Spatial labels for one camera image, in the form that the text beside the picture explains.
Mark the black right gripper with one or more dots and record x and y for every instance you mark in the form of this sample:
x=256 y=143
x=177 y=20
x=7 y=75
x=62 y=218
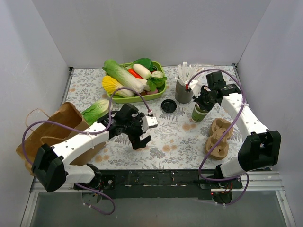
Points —
x=202 y=102

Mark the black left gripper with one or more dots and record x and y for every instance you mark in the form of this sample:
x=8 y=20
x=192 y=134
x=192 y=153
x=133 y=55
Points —
x=135 y=136

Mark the green paper coffee cup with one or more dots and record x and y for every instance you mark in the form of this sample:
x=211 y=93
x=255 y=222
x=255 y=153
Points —
x=198 y=116

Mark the black coffee cup lid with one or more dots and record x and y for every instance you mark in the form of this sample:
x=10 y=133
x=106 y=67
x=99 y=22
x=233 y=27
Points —
x=168 y=105

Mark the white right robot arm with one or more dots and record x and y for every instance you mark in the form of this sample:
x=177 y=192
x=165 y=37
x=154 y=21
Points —
x=260 y=146

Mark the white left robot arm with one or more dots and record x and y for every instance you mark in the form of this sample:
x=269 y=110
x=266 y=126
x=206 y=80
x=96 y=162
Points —
x=53 y=164

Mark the white wrapped straws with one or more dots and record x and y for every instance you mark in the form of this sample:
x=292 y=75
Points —
x=186 y=71

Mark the floral table mat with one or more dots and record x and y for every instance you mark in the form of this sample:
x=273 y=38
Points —
x=177 y=142

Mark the bok choy toy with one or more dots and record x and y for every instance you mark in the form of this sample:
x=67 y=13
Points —
x=156 y=80

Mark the small green cabbage toy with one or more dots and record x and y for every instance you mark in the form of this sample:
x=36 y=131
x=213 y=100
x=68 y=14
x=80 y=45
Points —
x=96 y=111

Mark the yellow napa cabbage toy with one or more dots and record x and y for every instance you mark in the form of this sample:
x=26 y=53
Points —
x=110 y=85

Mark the white radish toy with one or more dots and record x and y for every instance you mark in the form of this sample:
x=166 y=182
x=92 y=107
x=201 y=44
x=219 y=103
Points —
x=142 y=71

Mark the green leafy vegetable toy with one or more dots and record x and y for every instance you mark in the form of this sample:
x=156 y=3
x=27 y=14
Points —
x=146 y=62

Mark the green napa cabbage toy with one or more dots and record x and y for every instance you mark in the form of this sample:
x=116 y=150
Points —
x=113 y=69

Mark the brown paper bag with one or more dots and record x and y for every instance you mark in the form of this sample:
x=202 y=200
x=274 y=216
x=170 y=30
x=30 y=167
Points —
x=51 y=134

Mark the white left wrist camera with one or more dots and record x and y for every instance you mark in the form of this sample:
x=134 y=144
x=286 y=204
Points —
x=149 y=122

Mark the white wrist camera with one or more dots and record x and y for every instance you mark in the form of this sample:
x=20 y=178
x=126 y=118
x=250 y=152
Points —
x=149 y=122
x=195 y=87

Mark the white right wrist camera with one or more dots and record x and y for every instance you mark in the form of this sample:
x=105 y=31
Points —
x=195 y=87

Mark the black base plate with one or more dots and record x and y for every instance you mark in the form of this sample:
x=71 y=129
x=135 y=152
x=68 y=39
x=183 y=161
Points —
x=174 y=183

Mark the aluminium frame rail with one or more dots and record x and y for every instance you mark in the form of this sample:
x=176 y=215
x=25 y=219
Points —
x=261 y=202

